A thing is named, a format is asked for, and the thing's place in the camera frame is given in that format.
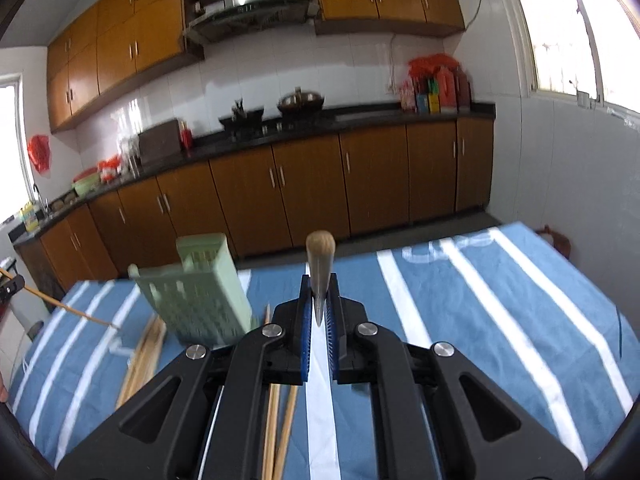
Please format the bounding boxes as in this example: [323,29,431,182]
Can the lower wooden kitchen cabinets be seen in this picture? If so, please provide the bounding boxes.
[14,114,495,297]

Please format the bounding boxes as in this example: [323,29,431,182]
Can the wooden kitchen cabinets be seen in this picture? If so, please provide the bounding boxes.
[47,0,466,132]
[14,114,495,297]

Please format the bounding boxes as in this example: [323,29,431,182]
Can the black kitchen countertop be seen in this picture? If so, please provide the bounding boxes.
[8,102,497,248]

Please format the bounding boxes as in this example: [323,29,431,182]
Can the upper wooden kitchen cabinets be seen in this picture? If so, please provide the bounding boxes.
[47,0,466,132]

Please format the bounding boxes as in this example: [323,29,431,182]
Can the yellow dish soap bottle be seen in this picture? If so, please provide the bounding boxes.
[21,202,40,232]

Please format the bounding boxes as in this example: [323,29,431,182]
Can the green perforated utensil holder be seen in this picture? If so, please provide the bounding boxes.
[128,233,257,348]

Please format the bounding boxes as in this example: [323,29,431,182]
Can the green plastic basin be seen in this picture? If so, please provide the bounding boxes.
[73,167,101,197]

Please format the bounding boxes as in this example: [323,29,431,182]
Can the blue white striped tablecloth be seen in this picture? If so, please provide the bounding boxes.
[9,223,639,465]

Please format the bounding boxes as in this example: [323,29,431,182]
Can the red bag on counter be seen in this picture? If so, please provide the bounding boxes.
[96,154,122,183]

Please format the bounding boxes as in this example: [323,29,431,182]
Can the dark brown cutting board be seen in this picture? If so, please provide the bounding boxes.
[138,118,181,166]

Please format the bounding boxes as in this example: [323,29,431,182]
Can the red bottle on counter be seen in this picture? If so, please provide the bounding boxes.
[180,122,193,154]

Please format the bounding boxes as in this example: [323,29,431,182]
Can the black wok left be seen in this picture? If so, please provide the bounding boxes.
[218,99,265,141]

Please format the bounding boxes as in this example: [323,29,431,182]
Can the black wok with lid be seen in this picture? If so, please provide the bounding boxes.
[277,87,324,122]

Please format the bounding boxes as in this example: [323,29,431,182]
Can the red condiment bottles group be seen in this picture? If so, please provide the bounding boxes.
[399,53,472,114]

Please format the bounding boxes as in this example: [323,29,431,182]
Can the stainless range hood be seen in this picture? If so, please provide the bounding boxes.
[182,0,321,47]

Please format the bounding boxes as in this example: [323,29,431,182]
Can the window on right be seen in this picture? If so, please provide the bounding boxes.
[518,0,639,114]

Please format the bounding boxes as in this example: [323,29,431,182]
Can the red plastic bag on wall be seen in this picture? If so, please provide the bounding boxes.
[27,134,51,177]

